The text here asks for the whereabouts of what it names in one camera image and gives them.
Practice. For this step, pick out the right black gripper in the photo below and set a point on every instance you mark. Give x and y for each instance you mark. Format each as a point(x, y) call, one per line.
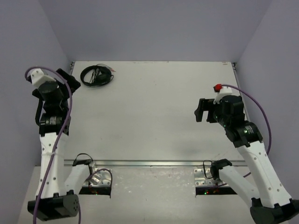
point(203, 105)

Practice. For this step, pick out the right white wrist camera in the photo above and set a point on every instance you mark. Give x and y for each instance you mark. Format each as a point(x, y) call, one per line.
point(221, 91)

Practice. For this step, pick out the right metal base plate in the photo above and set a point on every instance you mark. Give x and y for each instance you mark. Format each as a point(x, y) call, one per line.
point(203, 178)

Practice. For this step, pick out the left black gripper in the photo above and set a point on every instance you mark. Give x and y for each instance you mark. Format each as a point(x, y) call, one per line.
point(69, 79)

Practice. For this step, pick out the black headset with microphone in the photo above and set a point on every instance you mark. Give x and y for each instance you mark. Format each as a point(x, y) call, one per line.
point(100, 76)

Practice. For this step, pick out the aluminium rail front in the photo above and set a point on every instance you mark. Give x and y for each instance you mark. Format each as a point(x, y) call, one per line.
point(147, 163)

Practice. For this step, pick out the metal base plate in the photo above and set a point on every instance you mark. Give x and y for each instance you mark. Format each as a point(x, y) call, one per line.
point(102, 177)
point(203, 178)

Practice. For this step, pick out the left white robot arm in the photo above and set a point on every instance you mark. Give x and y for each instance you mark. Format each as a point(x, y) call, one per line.
point(56, 197)

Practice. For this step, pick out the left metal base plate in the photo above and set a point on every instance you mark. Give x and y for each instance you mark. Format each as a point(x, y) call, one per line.
point(102, 177)

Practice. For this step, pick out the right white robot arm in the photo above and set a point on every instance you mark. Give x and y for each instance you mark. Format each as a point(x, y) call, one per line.
point(268, 200)

